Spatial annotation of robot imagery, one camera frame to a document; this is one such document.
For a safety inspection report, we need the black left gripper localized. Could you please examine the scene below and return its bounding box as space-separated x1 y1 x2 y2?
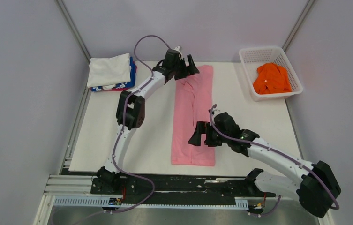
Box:
172 55 200 81

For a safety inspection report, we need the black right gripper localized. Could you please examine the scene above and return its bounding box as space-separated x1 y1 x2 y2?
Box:
188 122 229 148

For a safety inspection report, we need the pink t-shirt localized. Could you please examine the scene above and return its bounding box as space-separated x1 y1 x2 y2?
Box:
171 65 215 166

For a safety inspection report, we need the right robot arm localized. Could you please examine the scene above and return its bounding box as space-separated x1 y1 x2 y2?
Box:
188 112 341 218

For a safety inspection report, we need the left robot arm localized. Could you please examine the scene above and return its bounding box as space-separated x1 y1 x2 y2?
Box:
91 48 200 194

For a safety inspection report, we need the blue printed folded t-shirt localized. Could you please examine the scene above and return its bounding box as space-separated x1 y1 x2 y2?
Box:
87 53 136 92

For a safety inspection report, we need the orange t-shirt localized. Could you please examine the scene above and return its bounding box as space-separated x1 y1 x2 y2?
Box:
253 63 292 95

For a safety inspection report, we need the white folded t-shirt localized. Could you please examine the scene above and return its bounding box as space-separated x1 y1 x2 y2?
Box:
87 53 131 88

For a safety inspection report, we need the white plastic laundry basket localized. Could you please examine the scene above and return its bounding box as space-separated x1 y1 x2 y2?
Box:
239 46 303 101

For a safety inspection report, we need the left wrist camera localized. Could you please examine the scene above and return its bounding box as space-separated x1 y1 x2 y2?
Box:
174 46 181 53

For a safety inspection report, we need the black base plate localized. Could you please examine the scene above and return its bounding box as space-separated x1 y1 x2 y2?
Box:
90 174 275 204

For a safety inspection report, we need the left aluminium corner post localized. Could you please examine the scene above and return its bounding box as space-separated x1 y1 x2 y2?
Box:
55 0 91 63

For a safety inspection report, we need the aluminium corner post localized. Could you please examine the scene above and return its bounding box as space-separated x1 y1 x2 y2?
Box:
55 0 91 63
282 0 317 52

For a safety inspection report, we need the right aluminium corner post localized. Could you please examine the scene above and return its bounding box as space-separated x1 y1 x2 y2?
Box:
282 0 317 52

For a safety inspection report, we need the white slotted cable duct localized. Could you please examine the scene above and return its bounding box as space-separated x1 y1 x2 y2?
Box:
53 196 248 210

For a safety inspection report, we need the aluminium frame rail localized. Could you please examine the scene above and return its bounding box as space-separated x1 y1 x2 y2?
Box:
43 175 327 201

